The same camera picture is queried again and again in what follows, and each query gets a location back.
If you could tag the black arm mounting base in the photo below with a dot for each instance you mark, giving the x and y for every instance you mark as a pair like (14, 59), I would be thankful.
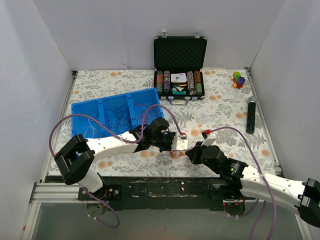
(174, 193)

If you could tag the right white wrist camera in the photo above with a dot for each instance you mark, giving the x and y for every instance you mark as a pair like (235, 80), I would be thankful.
(209, 138)

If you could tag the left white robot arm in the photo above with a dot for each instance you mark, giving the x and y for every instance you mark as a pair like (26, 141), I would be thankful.
(75, 158)

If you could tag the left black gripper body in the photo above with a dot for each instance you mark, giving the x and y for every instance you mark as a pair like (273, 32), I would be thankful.
(169, 141)

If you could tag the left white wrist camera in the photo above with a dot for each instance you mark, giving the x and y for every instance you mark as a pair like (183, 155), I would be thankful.
(179, 143)

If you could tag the black handheld microphone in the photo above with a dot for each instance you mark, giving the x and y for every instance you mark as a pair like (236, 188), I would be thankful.
(251, 115)

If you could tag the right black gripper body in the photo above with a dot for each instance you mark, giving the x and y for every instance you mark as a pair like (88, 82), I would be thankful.
(195, 153)

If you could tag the blue plastic divided bin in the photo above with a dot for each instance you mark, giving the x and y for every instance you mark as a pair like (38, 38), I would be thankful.
(121, 113)

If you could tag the black poker chip case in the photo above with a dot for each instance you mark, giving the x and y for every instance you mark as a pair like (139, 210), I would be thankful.
(179, 54)

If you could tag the colourful toy block train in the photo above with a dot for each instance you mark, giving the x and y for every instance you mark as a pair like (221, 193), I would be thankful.
(238, 80)

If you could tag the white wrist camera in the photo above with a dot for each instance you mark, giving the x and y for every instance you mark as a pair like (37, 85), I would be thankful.
(209, 138)
(179, 143)

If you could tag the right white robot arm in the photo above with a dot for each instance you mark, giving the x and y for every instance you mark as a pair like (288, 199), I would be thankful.
(300, 197)

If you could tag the playing card deck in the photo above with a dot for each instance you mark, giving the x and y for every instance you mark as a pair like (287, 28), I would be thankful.
(178, 77)

